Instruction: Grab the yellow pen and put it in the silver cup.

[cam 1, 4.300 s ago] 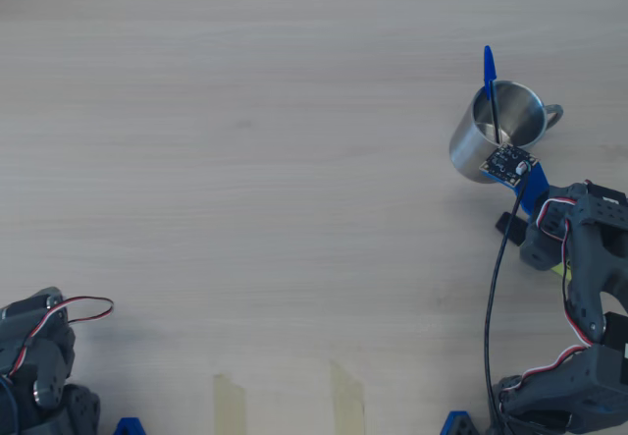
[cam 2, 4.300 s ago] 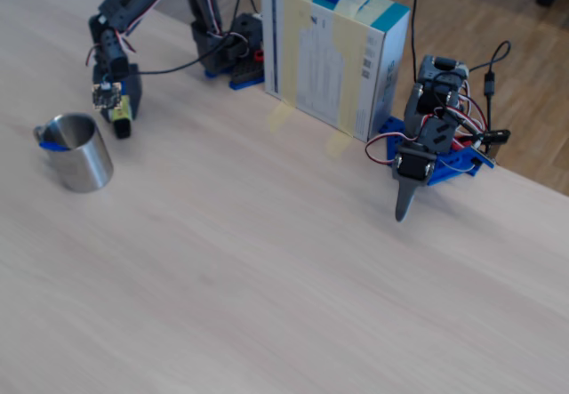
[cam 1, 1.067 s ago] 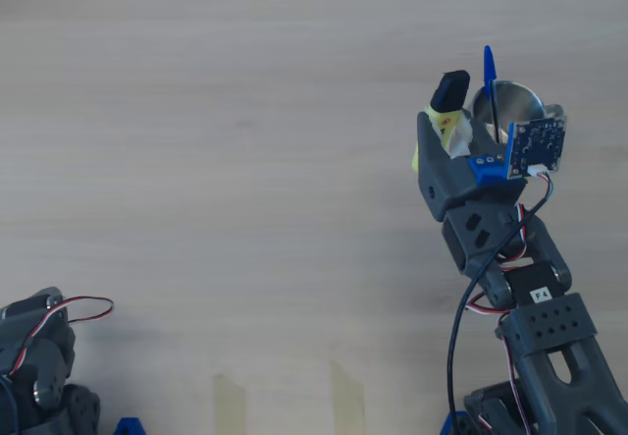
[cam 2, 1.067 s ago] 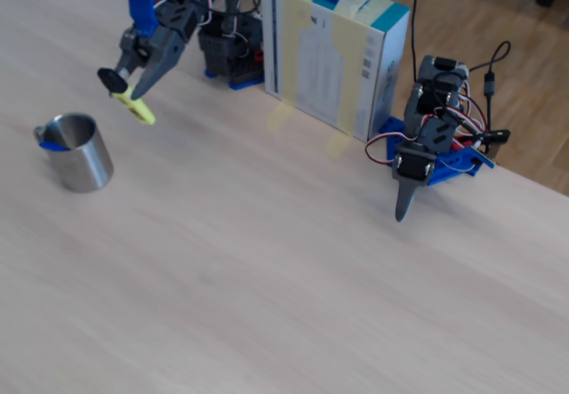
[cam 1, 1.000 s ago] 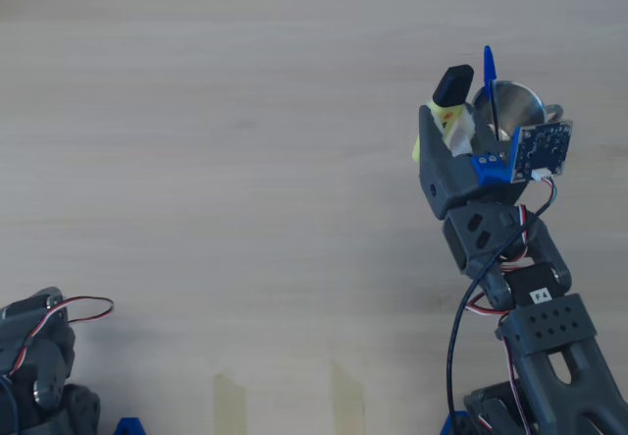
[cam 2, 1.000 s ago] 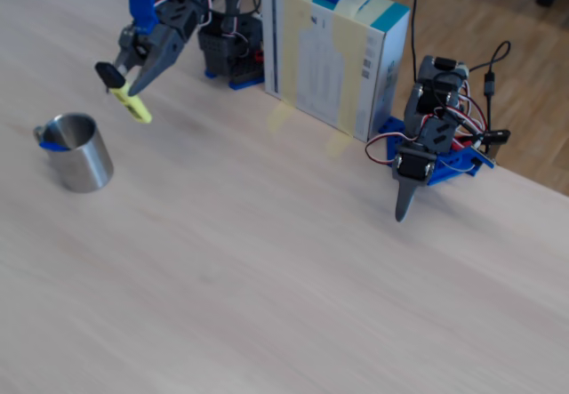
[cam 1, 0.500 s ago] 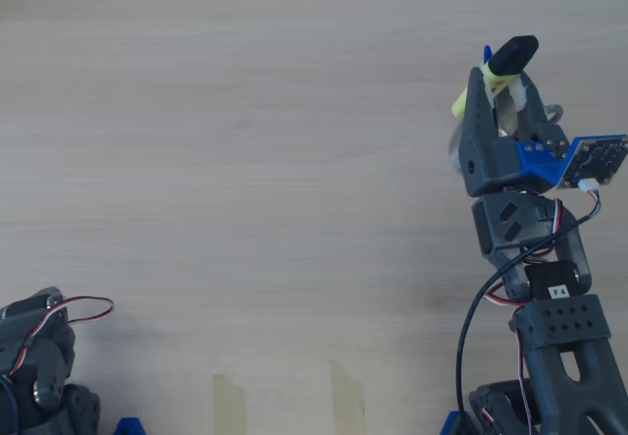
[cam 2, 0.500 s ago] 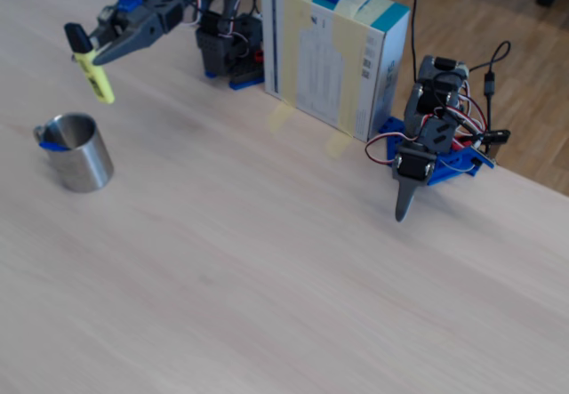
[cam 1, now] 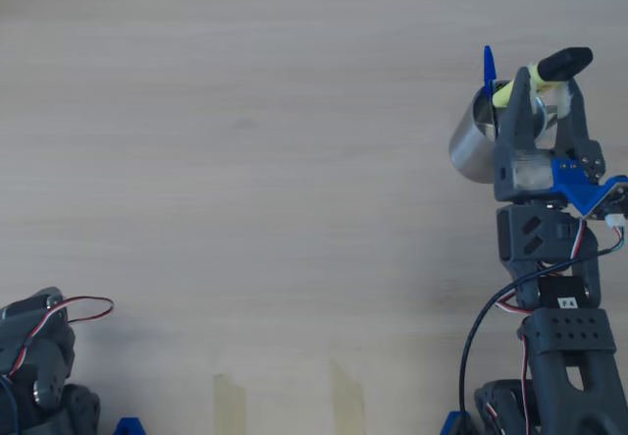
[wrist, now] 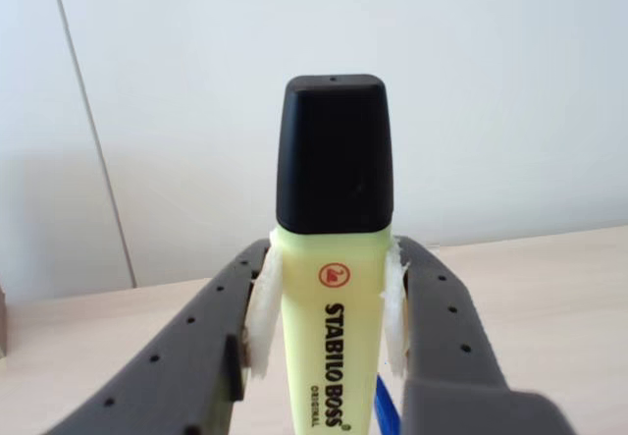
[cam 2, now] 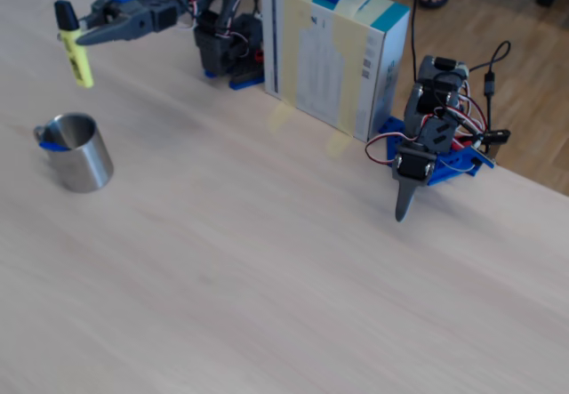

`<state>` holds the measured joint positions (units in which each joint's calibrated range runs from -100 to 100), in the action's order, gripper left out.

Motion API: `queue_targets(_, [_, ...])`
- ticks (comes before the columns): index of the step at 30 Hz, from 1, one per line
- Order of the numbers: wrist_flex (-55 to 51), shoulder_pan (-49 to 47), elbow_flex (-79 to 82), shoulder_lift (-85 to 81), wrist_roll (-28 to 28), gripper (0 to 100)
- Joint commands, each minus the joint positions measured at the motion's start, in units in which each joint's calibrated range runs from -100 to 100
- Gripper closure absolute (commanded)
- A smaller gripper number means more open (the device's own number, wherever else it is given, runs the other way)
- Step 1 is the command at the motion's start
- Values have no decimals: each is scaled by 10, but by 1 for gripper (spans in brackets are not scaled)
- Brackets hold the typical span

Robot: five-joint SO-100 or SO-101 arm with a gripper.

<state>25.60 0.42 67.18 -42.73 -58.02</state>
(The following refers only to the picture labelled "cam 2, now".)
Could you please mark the gripper without camera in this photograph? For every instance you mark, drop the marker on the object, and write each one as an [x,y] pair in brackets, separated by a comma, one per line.
[414,165]

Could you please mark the gripper with camera mount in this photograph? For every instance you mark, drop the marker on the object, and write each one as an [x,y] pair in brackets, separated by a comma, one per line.
[139,21]

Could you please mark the yellow highlighter pen black cap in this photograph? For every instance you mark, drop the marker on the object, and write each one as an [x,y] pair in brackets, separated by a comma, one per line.
[77,56]

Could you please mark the blue ballpoint pen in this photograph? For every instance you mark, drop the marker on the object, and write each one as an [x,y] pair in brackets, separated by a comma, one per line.
[51,146]

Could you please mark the silver metal cup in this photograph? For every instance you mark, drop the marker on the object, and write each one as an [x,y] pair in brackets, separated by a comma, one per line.
[84,163]

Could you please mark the black power plug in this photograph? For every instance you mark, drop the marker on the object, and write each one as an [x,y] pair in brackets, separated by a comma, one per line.
[498,136]

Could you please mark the small red plug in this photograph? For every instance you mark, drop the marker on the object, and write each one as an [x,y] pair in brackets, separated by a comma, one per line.
[258,55]

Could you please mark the yellow masking tape strip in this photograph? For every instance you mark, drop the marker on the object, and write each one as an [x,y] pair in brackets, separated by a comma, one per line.
[347,56]
[291,47]

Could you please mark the white and teal cardboard box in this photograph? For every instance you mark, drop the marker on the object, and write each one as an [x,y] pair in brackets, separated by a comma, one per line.
[320,56]

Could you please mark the wide blue arm base plate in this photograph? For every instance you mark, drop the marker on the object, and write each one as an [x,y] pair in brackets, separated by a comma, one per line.
[453,163]

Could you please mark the dark grey arm with camera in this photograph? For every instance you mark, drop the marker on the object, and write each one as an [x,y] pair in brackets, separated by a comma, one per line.
[218,42]

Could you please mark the dark grey arm without camera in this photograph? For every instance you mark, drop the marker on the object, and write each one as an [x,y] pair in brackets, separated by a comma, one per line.
[438,96]

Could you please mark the small blue arm base plate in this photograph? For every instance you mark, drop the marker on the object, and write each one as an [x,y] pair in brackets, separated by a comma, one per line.
[242,85]

